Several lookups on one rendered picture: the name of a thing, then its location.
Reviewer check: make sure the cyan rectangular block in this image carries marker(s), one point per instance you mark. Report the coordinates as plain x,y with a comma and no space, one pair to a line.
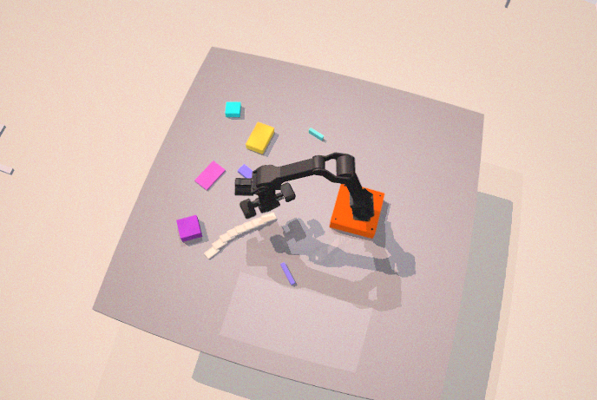
316,134

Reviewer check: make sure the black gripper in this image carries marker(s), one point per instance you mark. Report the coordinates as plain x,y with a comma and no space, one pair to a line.
267,205

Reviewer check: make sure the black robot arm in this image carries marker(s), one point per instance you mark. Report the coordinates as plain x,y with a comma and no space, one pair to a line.
268,178

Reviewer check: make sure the yellow rectangular block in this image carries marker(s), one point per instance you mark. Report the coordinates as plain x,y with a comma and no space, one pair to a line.
259,138

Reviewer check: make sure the small cyan block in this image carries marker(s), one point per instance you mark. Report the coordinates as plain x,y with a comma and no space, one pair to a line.
233,109

